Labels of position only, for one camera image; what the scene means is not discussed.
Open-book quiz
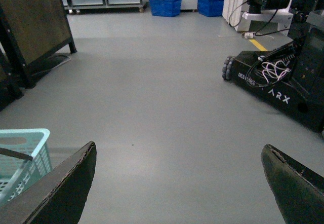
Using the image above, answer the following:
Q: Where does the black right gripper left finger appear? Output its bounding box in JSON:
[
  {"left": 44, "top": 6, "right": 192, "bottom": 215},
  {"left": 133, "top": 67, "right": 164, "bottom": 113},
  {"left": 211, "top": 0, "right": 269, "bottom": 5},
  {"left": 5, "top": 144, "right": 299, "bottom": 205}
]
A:
[{"left": 1, "top": 141, "right": 97, "bottom": 223}]

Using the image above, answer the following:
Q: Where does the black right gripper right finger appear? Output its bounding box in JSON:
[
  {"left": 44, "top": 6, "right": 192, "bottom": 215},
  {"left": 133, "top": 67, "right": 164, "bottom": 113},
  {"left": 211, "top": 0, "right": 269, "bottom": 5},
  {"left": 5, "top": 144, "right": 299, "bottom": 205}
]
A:
[{"left": 261, "top": 144, "right": 323, "bottom": 223}]

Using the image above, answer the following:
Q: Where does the dark brown basket handle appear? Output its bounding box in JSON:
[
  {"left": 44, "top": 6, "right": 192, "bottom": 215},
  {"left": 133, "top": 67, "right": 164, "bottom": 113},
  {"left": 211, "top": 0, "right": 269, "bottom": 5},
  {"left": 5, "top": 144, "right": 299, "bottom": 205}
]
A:
[{"left": 1, "top": 148, "right": 33, "bottom": 161}]

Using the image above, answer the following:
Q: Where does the blue plastic crate left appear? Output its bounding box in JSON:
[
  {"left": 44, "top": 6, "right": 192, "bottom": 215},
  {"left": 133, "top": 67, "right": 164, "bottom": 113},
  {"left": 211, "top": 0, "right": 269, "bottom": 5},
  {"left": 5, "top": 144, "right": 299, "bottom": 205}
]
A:
[{"left": 149, "top": 0, "right": 182, "bottom": 17}]

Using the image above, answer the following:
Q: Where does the light teal plastic basket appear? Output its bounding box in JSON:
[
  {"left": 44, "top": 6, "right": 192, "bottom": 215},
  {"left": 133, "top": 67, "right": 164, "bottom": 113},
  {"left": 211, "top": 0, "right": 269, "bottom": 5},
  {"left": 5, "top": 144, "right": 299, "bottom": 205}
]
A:
[{"left": 1, "top": 128, "right": 53, "bottom": 206}]

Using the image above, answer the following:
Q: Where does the blue plastic crate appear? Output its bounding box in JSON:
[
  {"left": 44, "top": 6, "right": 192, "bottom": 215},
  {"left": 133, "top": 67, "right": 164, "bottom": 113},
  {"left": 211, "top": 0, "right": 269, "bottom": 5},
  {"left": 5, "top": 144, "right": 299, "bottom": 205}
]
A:
[
  {"left": 197, "top": 0, "right": 224, "bottom": 17},
  {"left": 149, "top": 0, "right": 182, "bottom": 17}
]

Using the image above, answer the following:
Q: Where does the white machine base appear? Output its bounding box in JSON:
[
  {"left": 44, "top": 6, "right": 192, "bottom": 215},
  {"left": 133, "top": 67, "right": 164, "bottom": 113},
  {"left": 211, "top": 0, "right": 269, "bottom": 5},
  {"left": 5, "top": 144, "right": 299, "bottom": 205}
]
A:
[{"left": 242, "top": 8, "right": 293, "bottom": 36}]

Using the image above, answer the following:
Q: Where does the dark wooden display stand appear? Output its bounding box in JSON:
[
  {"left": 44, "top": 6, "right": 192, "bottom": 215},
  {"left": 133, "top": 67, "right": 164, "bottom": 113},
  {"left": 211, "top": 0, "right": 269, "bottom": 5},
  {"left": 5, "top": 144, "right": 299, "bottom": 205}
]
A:
[{"left": 0, "top": 0, "right": 77, "bottom": 89}]

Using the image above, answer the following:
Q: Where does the blue plastic crate right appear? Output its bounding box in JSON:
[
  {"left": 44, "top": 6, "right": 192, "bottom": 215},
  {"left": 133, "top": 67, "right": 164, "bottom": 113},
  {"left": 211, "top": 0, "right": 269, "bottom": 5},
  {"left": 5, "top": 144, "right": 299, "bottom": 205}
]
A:
[{"left": 197, "top": 0, "right": 224, "bottom": 17}]

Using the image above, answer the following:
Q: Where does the white cable bundle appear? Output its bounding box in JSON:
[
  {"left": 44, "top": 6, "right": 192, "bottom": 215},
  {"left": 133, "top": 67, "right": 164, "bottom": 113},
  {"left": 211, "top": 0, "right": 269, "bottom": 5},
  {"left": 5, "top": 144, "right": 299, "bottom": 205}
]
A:
[{"left": 260, "top": 59, "right": 292, "bottom": 82}]

